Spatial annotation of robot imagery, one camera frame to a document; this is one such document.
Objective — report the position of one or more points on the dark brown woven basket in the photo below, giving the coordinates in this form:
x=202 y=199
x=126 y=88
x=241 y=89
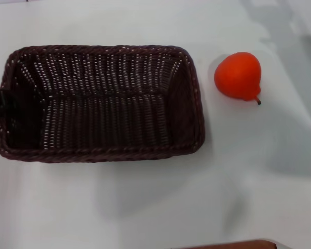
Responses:
x=106 y=103

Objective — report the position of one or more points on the brown wooden edge strip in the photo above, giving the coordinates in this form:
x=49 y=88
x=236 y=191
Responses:
x=230 y=245

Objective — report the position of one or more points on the red orange plastic pear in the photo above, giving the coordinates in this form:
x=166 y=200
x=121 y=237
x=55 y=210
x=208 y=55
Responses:
x=237 y=75

